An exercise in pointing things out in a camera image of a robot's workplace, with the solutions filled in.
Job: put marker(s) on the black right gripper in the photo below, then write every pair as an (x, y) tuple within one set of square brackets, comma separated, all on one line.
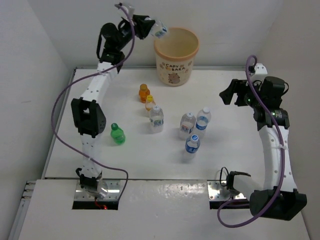
[(236, 86)]

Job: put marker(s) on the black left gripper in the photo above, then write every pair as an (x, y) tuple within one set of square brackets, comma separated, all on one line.
[(143, 26)]

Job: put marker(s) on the clear bottle blue label tall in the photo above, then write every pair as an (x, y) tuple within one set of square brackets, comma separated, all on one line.
[(202, 120)]

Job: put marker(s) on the clear bottle QR cap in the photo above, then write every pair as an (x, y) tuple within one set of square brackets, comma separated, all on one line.
[(156, 118)]

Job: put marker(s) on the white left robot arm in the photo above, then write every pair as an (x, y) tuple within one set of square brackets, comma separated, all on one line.
[(88, 116)]

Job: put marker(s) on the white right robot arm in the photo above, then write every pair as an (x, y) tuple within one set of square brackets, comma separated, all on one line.
[(279, 192)]

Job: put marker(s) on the beige capybara plastic bin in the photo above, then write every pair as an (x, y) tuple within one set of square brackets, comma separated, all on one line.
[(175, 55)]

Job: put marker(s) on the clear bottle orange blue label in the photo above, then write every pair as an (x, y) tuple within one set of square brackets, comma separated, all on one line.
[(187, 124)]

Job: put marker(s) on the blue label Pocari bottle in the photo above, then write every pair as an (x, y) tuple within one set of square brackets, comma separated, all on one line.
[(192, 145)]

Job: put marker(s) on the orange juice bottle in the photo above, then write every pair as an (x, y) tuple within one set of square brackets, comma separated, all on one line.
[(143, 92)]

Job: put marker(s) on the yellow cap small bottle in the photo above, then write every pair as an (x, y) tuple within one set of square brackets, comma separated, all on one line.
[(149, 103)]

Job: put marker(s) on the green plastic bottle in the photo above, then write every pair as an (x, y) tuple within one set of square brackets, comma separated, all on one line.
[(117, 134)]

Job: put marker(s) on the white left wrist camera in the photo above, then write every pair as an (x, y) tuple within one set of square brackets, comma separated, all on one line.
[(125, 10)]

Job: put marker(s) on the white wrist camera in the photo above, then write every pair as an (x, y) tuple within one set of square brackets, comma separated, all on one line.
[(125, 10), (258, 70)]

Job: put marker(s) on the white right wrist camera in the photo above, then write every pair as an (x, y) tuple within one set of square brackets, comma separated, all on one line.
[(258, 70)]

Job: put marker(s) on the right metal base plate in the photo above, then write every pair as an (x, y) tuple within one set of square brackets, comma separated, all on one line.
[(217, 191)]

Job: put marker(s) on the metal base plate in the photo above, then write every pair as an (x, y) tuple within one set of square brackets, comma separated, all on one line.
[(217, 191), (107, 190)]

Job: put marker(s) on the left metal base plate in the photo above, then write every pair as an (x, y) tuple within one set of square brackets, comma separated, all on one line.
[(107, 190)]

